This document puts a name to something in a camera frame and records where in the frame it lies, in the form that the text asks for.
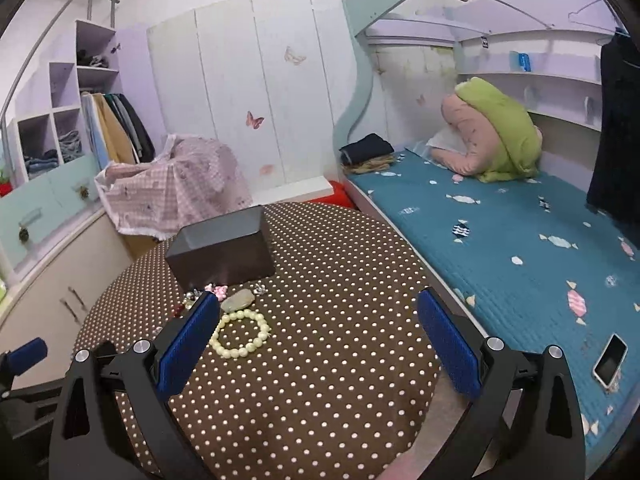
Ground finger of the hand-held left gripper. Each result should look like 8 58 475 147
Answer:
0 337 49 402

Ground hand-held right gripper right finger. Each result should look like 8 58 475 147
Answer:
416 287 587 480

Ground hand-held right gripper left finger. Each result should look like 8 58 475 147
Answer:
49 290 223 480

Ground cream pearl bracelet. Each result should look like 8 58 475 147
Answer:
209 310 272 359

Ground pale jade pendant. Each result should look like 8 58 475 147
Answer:
220 290 256 314

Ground dark rectangular jewelry box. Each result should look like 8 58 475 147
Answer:
165 205 277 286

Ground beige cabinet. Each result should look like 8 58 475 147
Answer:
0 209 139 377

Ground cardboard box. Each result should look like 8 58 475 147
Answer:
122 231 162 257

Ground blue candy print bed sheet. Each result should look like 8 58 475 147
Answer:
345 147 640 463

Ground polka dot round table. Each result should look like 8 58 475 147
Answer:
72 202 444 480

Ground pink checked cloth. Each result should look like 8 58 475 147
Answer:
95 133 254 239

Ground teal drawer unit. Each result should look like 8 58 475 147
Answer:
0 152 109 282

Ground white smartphone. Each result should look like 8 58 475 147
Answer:
592 333 629 391

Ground white board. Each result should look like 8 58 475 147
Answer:
252 177 335 206

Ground tan folded cloth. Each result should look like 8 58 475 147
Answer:
347 152 399 175

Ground folded jeans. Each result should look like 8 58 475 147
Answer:
24 130 84 177

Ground white pillow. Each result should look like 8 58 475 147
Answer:
425 127 462 154

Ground black folded clothes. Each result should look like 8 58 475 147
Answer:
340 133 396 166

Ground green blanket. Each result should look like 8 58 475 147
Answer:
454 77 544 184

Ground row of hanging clothes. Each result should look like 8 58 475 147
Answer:
80 91 156 167

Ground white wardrobe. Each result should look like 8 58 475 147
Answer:
147 0 352 196

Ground black hanging garment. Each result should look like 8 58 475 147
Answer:
586 35 640 224

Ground purple shelf unit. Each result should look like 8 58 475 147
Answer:
5 19 122 182

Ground dark clothes on shelf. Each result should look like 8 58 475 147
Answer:
77 50 111 69

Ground grey metal railing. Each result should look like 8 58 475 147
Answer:
0 0 121 127

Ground teal bunk bed frame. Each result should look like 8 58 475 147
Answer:
332 0 623 211

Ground wire clothes hanger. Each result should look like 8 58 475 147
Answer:
567 0 622 37

